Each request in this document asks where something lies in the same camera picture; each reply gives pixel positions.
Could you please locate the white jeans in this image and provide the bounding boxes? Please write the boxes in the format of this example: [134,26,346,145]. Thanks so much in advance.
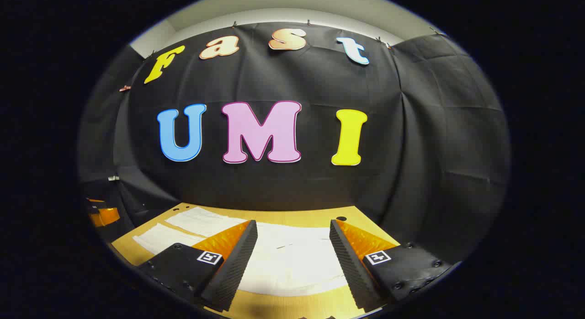
[133,207,362,297]

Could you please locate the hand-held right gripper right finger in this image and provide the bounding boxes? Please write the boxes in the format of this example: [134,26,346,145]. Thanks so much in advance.
[329,219,459,311]

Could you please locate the black backdrop cloth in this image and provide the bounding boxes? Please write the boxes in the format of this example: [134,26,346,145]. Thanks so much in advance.
[78,21,511,266]

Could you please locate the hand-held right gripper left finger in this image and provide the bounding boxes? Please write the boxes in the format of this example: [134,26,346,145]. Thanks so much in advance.
[136,219,259,313]

